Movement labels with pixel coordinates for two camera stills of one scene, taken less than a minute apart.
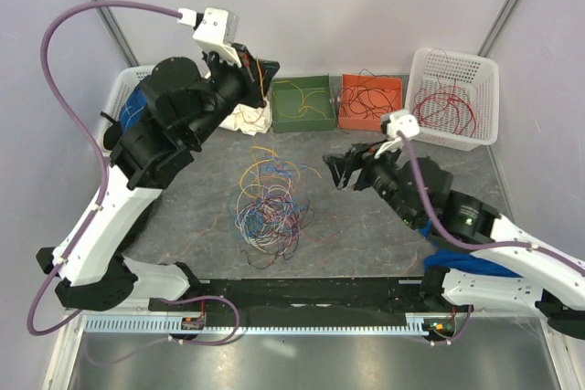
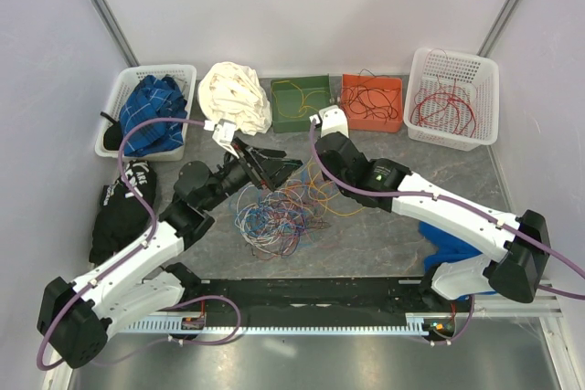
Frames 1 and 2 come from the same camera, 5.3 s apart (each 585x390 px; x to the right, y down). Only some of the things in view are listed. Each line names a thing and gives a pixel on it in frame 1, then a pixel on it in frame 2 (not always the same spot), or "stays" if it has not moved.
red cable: [438, 102] stays
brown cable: [366, 99] stays
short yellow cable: [302, 100] stays
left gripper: [249, 73] -> [270, 172]
